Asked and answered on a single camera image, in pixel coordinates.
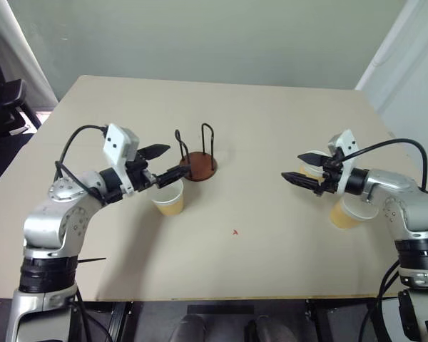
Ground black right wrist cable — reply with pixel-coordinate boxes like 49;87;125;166
337;138;428;192

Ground black table frame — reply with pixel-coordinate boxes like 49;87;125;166
81;298;402;342

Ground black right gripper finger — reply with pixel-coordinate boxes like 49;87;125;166
297;151;330;167
280;171;324;192

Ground yellow paper cup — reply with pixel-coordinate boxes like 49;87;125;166
328;197;376;231
151;180;185;217
298;150;331;182

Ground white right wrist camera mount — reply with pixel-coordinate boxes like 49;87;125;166
327;130;360;195

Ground black office chair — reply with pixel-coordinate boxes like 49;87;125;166
0;30;43;143

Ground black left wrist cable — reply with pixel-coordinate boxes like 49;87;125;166
54;124;110;206

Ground brown wire cup holder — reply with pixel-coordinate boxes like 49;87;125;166
173;123;218;182

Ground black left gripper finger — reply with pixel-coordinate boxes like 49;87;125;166
138;143;171;160
155;164;192;189

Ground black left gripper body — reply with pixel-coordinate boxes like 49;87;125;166
127;151;158;193

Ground black left body cables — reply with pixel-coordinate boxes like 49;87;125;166
69;288;115;342

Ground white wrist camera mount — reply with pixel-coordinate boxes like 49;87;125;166
327;130;360;195
102;123;141;196

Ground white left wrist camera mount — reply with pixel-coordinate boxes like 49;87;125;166
102;123;141;196

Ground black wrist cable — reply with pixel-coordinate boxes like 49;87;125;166
337;138;428;192
54;124;110;206

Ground black right body cables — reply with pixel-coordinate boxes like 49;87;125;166
376;261;404;342

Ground black body cables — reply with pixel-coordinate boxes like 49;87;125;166
69;288;115;342
376;261;404;342

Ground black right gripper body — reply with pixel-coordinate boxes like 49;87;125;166
315;147;345;196

